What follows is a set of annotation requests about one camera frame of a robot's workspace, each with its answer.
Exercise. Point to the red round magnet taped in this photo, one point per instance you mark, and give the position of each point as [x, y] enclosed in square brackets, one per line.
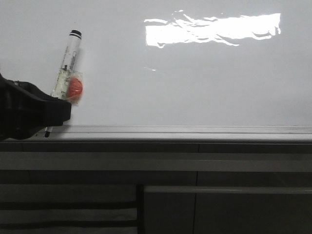
[75, 87]

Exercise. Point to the white whiteboard marker pen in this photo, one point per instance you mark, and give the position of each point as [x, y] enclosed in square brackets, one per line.
[67, 65]

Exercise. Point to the white whiteboard with aluminium frame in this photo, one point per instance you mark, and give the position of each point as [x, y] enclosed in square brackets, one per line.
[180, 70]

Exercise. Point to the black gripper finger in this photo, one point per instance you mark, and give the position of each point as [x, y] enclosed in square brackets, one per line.
[25, 110]

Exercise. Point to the grey cabinet with drawers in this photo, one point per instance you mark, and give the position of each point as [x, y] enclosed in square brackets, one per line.
[155, 188]

